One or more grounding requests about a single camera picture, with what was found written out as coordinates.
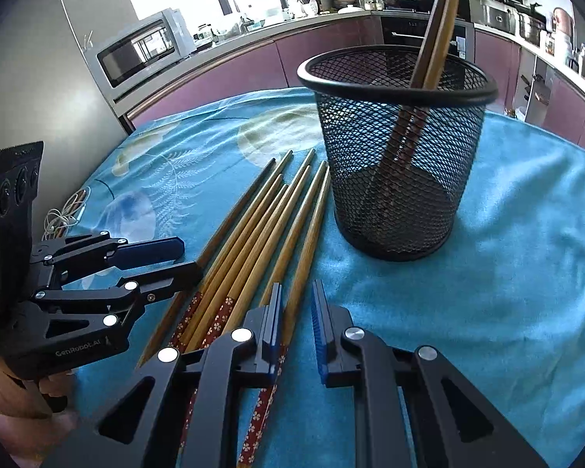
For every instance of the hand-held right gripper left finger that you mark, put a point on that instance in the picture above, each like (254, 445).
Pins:
(273, 324)

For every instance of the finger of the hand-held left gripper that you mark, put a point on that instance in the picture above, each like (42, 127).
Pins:
(170, 282)
(151, 249)

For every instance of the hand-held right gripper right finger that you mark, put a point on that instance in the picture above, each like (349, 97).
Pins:
(320, 331)

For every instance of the bundle of wooden chopsticks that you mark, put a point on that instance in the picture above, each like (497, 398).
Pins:
(253, 234)

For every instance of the black mesh utensil holder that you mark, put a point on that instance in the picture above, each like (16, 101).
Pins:
(448, 180)

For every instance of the person's left hand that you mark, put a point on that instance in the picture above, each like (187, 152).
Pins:
(9, 395)

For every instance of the grey refrigerator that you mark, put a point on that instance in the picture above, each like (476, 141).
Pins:
(39, 83)

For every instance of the blue floral tablecloth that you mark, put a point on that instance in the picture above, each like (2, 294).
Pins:
(492, 278)

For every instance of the silver microwave oven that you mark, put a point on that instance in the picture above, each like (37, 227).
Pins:
(131, 56)

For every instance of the purple kitchen cabinets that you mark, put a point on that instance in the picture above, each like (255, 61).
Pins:
(253, 63)

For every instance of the black built-in oven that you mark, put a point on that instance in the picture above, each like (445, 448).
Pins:
(404, 34)

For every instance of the rectangular steel container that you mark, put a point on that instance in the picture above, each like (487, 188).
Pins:
(498, 17)

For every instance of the steel cooking pot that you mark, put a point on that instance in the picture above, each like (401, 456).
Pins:
(530, 27)

